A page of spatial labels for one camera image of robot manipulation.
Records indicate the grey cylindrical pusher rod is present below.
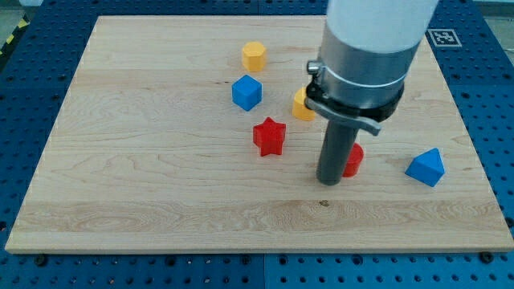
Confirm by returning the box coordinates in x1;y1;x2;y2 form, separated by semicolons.
316;120;358;185

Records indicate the blue triangle block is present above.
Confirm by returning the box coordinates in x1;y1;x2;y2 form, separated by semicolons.
405;148;446;187

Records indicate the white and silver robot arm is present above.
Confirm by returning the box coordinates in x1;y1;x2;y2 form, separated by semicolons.
304;0;438;185

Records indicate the red circle block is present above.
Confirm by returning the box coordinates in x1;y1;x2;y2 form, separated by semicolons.
342;143;365;177

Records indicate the yellow rounded block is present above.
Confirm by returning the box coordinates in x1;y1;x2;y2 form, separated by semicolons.
292;87;316;121

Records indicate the red star block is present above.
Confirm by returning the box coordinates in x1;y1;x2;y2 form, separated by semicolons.
253;117;287;157

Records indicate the blue cube block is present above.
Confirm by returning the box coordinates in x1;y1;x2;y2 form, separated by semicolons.
232;75;263;112

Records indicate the yellow hexagon block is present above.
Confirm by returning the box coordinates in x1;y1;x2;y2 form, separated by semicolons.
242;41;267;72

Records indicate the fiducial marker tag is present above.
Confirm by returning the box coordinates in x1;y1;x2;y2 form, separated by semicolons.
427;29;462;47

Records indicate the wooden board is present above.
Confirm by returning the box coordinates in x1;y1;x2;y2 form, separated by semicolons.
6;16;513;254

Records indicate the black board stopper bolt right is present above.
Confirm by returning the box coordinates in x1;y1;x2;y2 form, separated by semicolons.
479;251;495;264

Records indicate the black board stopper bolt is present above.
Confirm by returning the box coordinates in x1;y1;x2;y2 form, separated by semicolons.
479;251;495;264
34;254;48;267

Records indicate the black board stopper bolt left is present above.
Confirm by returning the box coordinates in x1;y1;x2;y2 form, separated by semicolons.
34;254;48;267

